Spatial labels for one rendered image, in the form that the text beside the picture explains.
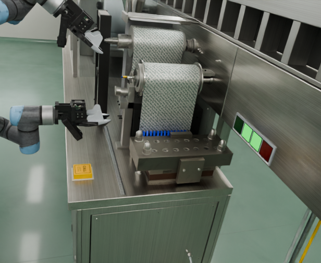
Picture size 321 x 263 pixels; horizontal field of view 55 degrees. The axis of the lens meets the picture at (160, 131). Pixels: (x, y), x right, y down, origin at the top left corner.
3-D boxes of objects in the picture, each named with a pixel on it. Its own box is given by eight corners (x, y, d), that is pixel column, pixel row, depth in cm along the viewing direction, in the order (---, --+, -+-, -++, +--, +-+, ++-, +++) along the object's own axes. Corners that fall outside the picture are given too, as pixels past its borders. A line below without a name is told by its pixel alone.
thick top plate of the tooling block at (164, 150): (128, 148, 130) (130, 136, 127) (213, 145, 142) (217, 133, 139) (136, 171, 117) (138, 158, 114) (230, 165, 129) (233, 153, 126)
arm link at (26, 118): (13, 121, 119) (10, 101, 115) (43, 121, 122) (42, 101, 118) (10, 131, 112) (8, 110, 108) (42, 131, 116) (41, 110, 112)
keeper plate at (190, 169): (175, 180, 125) (179, 158, 119) (197, 179, 128) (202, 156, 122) (177, 184, 123) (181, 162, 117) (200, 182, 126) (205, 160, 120)
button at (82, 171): (73, 169, 124) (73, 164, 123) (90, 168, 127) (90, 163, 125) (73, 179, 119) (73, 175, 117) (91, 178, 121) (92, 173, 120)
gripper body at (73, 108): (87, 107, 116) (53, 107, 112) (87, 127, 120) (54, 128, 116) (86, 99, 122) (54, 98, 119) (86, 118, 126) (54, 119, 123)
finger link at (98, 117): (111, 112, 119) (86, 111, 117) (110, 126, 121) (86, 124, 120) (111, 109, 121) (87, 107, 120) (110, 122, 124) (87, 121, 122)
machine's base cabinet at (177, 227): (65, 114, 359) (64, 39, 319) (120, 114, 379) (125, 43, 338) (75, 342, 151) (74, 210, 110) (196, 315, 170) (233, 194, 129)
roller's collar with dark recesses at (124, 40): (116, 46, 146) (116, 32, 143) (128, 47, 147) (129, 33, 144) (118, 49, 140) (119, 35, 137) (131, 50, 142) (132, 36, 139)
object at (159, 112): (138, 133, 133) (143, 93, 124) (188, 132, 140) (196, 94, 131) (138, 133, 132) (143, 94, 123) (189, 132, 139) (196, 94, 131)
